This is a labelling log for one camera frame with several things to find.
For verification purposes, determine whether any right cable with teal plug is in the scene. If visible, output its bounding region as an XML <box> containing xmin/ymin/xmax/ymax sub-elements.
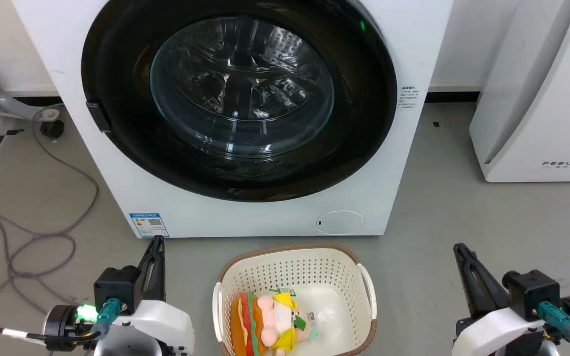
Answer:
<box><xmin>537</xmin><ymin>301</ymin><xmax>570</xmax><ymax>356</ymax></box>

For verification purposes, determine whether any black caster wheel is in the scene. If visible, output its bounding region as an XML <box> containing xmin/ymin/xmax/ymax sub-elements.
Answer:
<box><xmin>40</xmin><ymin>120</ymin><xmax>65</xmax><ymax>139</ymax></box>

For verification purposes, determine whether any white tower air purifier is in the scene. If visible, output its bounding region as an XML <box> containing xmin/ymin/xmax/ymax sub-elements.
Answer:
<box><xmin>469</xmin><ymin>0</ymin><xmax>570</xmax><ymax>183</ymax></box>

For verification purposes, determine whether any white front-load washing machine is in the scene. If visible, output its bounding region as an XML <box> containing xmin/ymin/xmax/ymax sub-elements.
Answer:
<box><xmin>12</xmin><ymin>0</ymin><xmax>455</xmax><ymax>239</ymax></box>

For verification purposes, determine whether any black rectangular block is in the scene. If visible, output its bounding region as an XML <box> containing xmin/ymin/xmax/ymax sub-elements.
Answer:
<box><xmin>86</xmin><ymin>101</ymin><xmax>113</xmax><ymax>134</ymax></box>

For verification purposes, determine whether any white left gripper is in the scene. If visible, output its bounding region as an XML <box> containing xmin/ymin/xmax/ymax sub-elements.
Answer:
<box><xmin>43</xmin><ymin>236</ymin><xmax>196</xmax><ymax>356</ymax></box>

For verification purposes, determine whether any thick grey floor cable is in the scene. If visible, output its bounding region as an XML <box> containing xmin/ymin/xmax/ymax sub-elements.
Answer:
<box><xmin>7</xmin><ymin>106</ymin><xmax>100</xmax><ymax>303</ymax></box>

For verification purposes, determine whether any small printed text label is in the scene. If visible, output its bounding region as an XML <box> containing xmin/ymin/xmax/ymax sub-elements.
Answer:
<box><xmin>400</xmin><ymin>85</ymin><xmax>419</xmax><ymax>110</ymax></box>

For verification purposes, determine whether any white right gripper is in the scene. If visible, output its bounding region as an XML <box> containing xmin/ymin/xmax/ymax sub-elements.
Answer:
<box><xmin>452</xmin><ymin>243</ymin><xmax>570</xmax><ymax>356</ymax></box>

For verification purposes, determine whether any black round glass washer door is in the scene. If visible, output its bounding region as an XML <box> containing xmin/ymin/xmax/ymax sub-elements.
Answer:
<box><xmin>81</xmin><ymin>0</ymin><xmax>398</xmax><ymax>203</ymax></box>

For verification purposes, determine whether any cream perforated laundry basket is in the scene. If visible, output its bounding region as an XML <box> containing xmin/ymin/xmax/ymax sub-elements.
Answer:
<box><xmin>212</xmin><ymin>243</ymin><xmax>379</xmax><ymax>356</ymax></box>

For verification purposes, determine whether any pink and yellow plush doll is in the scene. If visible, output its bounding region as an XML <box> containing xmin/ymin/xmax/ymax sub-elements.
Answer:
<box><xmin>257</xmin><ymin>291</ymin><xmax>319</xmax><ymax>356</ymax></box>

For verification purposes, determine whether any plush burger toy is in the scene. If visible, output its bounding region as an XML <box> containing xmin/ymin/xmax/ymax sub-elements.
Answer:
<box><xmin>230</xmin><ymin>292</ymin><xmax>269</xmax><ymax>356</ymax></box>

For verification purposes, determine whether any left cable with teal plug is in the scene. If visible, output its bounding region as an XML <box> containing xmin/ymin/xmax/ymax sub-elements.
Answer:
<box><xmin>0</xmin><ymin>298</ymin><xmax>121</xmax><ymax>348</ymax></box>

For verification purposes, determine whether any blue energy label sticker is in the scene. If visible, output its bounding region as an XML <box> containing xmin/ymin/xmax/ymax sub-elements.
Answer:
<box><xmin>129</xmin><ymin>213</ymin><xmax>170</xmax><ymax>239</ymax></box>

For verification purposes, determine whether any oval white filter hatch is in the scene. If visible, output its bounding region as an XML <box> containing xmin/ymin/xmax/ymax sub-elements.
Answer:
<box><xmin>316</xmin><ymin>210</ymin><xmax>366</xmax><ymax>235</ymax></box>

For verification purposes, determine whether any cable with teal plug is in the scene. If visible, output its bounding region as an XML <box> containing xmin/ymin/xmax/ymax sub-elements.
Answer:
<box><xmin>537</xmin><ymin>301</ymin><xmax>570</xmax><ymax>356</ymax></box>
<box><xmin>0</xmin><ymin>298</ymin><xmax>121</xmax><ymax>348</ymax></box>

